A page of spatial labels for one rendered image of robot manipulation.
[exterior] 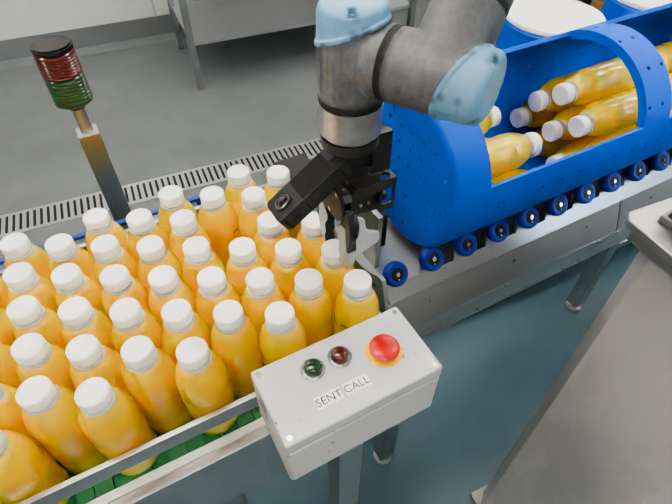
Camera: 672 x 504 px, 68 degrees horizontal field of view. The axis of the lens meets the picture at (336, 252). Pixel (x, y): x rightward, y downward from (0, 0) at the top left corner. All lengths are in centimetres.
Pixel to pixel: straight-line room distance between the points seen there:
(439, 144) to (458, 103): 27
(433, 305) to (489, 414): 94
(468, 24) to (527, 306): 173
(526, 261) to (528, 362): 96
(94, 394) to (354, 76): 46
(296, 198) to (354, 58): 19
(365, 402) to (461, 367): 136
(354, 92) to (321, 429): 36
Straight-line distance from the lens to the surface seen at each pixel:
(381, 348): 59
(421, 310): 94
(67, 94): 97
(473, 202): 78
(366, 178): 65
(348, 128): 57
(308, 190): 61
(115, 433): 69
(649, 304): 84
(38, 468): 74
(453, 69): 49
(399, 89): 51
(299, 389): 58
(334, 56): 53
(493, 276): 103
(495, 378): 193
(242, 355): 70
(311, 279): 69
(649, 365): 89
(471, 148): 76
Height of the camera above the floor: 161
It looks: 47 degrees down
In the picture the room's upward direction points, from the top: straight up
